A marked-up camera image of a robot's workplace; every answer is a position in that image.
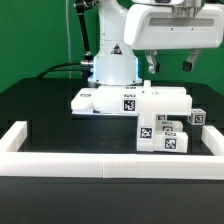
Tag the white marker base sheet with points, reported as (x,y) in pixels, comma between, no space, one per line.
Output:
(91,113)

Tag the white chair back frame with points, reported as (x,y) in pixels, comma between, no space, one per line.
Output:
(133,100)

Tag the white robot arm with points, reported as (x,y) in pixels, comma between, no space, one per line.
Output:
(115,63)

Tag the white chair seat part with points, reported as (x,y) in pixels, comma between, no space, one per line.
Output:
(146,118)

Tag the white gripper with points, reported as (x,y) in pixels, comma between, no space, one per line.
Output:
(154,28)

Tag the white U-shaped boundary frame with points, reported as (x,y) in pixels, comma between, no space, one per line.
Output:
(13,162)

